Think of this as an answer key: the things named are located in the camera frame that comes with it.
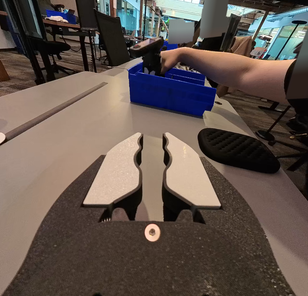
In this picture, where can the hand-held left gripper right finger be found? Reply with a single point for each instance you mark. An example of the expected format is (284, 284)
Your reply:
(190, 178)

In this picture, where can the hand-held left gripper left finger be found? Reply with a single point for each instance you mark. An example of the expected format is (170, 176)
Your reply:
(115, 175)

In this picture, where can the blue plastic parts bin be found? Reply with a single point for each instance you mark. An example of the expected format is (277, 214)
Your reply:
(168, 93)

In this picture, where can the person's right forearm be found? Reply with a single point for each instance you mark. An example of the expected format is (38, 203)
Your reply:
(240, 69)

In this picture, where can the grey desk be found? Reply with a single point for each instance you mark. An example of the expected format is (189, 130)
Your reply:
(72, 132)

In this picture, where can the wooden office desk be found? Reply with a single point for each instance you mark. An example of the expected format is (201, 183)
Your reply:
(69, 27)

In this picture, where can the person's right hand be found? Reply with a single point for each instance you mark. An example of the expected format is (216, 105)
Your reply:
(172, 60)

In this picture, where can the black floor lamp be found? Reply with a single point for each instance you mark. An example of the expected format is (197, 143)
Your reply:
(299, 22)
(145, 16)

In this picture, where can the black textured wrist rest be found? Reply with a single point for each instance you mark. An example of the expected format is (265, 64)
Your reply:
(238, 149)

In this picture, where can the black computer monitor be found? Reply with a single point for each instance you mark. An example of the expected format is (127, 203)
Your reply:
(85, 9)

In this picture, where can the small blue storage bin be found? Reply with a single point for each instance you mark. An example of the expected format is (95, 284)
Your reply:
(71, 18)

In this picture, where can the dark tilted monitor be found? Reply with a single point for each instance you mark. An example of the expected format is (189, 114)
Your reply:
(232, 31)

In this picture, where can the round black stand base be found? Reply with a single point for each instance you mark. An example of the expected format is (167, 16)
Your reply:
(264, 135)

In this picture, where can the beige jacket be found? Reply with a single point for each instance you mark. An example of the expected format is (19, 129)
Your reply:
(241, 45)

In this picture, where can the low black office chair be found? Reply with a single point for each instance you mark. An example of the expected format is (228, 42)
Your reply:
(55, 47)

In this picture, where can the white cloth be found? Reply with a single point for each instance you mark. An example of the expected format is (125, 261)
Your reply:
(56, 18)

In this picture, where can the white desktop board stand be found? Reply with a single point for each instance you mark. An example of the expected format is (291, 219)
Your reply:
(2, 138)

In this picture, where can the dark framed glass panel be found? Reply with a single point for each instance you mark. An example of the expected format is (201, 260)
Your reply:
(28, 12)

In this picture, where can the person's black shirt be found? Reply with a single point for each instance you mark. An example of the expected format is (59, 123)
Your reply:
(286, 80)

